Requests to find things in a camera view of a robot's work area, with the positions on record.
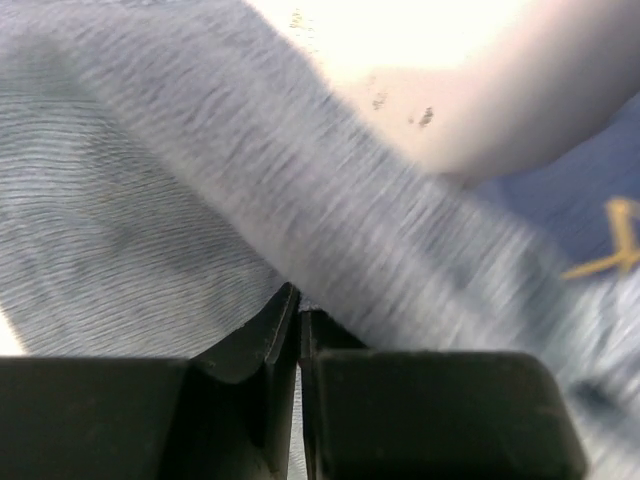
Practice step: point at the white pillow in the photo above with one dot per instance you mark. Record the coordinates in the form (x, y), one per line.
(472, 88)

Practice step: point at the blue patterned pillowcase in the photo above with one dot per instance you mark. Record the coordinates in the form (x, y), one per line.
(167, 165)

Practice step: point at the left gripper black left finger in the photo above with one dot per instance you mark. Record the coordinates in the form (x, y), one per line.
(224, 414)

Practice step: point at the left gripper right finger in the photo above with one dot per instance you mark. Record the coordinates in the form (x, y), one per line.
(427, 415)

